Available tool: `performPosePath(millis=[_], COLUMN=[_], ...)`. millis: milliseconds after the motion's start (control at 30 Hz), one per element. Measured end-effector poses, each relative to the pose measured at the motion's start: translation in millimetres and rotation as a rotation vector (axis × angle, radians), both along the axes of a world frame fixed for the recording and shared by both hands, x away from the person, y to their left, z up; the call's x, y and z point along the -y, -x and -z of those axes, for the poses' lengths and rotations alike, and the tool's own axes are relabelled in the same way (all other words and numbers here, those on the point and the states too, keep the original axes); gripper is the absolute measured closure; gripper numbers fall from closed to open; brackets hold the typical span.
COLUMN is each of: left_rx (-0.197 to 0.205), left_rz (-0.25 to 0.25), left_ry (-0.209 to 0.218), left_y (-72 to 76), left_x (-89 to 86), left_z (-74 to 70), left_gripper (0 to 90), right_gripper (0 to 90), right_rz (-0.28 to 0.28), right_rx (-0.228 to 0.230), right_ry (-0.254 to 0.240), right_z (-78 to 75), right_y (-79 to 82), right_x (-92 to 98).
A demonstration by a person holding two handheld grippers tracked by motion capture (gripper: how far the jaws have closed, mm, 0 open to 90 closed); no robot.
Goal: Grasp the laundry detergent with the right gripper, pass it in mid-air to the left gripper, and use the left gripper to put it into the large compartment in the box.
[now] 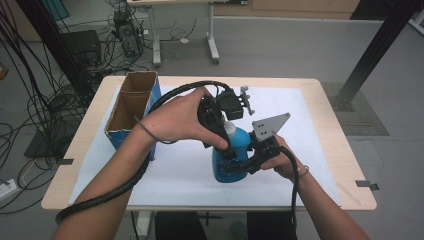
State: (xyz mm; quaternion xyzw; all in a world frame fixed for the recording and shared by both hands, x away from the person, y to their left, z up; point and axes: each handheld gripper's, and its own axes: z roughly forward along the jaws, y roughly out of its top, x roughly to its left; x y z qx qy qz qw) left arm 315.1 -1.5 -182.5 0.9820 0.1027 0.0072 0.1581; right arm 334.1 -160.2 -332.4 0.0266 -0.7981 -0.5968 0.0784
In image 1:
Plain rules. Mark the person's right hand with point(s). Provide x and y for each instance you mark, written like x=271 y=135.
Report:
x=286 y=165

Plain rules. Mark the white desk frame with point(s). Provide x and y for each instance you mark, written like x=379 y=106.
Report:
x=211 y=36

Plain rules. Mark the person's right leg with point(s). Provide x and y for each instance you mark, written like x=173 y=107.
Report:
x=270 y=226

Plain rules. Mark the black floor base plate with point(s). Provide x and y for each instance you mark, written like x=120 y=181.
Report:
x=40 y=146

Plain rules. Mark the black box on floor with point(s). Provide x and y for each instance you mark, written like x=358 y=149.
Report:
x=83 y=46

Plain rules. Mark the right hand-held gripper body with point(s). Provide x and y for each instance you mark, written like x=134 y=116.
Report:
x=266 y=128

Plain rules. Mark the black computer tower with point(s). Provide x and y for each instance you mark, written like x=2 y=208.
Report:
x=128 y=33

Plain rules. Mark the white table leg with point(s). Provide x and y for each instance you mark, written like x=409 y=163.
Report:
x=144 y=223

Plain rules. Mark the person's left hand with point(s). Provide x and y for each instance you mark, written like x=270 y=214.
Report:
x=176 y=120

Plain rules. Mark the person's left leg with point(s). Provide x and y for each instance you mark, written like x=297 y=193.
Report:
x=180 y=226

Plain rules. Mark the blue bottle with white cap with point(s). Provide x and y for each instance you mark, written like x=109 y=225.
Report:
x=238 y=140

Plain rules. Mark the white power strip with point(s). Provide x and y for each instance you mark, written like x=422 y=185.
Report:
x=6 y=189

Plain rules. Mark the open cardboard box blue outside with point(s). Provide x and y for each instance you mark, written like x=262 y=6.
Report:
x=133 y=96

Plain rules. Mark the person's leg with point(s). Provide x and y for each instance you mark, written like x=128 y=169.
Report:
x=270 y=226
x=180 y=226

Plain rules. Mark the wooden cabinet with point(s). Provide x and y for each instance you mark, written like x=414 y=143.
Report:
x=293 y=8

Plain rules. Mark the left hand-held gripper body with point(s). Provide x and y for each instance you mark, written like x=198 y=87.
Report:
x=233 y=103

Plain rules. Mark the black tape piece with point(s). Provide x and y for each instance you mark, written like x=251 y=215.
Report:
x=65 y=162
x=366 y=184

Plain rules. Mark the white paper sheet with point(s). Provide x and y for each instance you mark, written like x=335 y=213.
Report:
x=186 y=186

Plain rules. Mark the grey floor mat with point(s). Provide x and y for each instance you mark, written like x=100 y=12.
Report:
x=366 y=120

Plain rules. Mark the black metal stand post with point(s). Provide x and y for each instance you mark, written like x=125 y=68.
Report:
x=380 y=43
x=56 y=43

